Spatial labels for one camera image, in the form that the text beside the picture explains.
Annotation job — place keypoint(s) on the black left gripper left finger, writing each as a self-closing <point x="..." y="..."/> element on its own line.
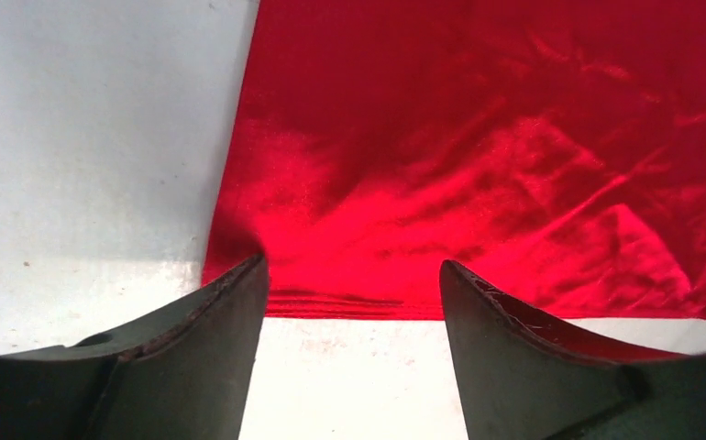
<point x="180" y="372"/>

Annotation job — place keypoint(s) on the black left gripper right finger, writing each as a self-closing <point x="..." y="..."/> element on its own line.
<point x="523" y="373"/>

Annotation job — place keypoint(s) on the red satin napkin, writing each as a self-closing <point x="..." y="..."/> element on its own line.
<point x="555" y="148"/>

